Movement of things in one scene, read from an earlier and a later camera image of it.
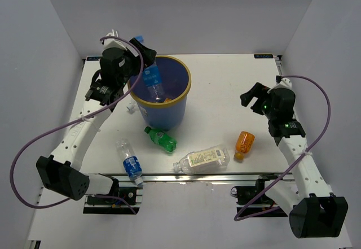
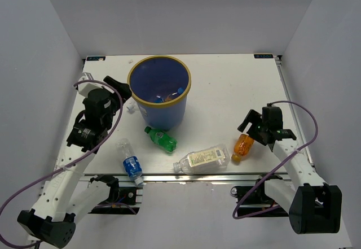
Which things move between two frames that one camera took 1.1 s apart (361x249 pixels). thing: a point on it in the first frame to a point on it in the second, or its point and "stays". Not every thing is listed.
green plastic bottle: x=161 y=140 stays
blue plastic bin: x=176 y=79 stays
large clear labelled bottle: x=214 y=158 stays
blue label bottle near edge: x=131 y=162 stays
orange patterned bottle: x=244 y=143 stays
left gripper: x=149 y=54 to x=123 y=87
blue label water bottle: x=152 y=78 to x=180 y=91
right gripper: x=258 y=91 to x=254 y=117
